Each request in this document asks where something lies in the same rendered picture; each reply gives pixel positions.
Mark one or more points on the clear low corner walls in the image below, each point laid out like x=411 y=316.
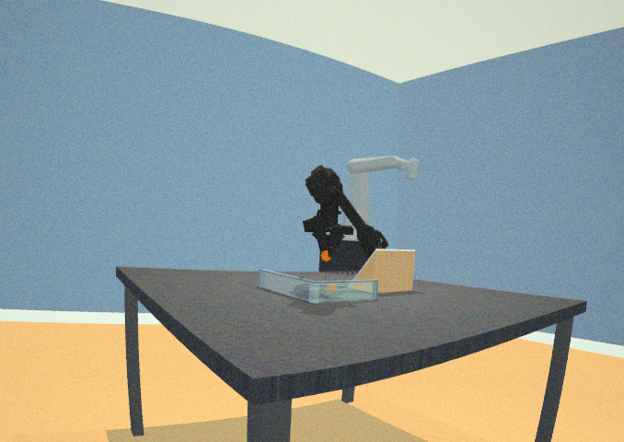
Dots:
x=318 y=292

